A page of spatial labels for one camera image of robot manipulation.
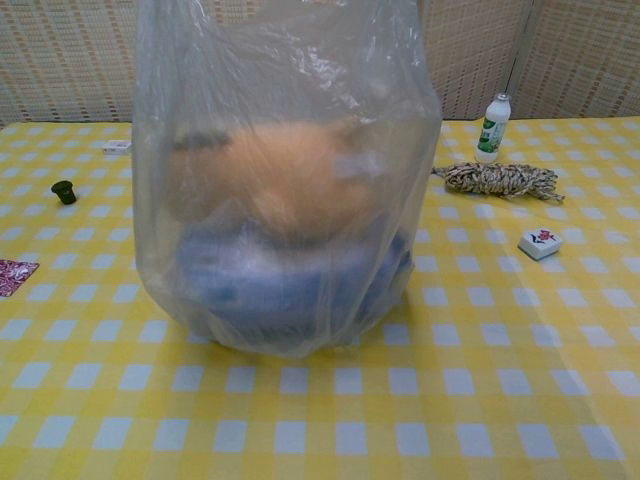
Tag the small black stopper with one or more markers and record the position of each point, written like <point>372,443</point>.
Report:
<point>63,192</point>

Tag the blue plush item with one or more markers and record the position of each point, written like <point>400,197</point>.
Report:
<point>280,295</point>

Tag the beige woven folding screen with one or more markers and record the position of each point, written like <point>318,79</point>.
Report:
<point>65,60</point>

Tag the red patterned playing card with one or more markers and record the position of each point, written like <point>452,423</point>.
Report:
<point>15,277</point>

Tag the white bottle green label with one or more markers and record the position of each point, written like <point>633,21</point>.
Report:
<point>492,130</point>

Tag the translucent plastic bag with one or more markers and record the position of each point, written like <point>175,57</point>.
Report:
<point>280,75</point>

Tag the orange plush toy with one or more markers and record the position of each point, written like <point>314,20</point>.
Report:
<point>280,170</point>

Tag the small white card box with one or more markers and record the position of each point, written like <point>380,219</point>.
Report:
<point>117,145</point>

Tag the yellow checkered tablecloth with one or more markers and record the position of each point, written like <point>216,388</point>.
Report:
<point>320,415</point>

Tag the white mahjong tile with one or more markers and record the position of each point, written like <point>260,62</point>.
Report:
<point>540,242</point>

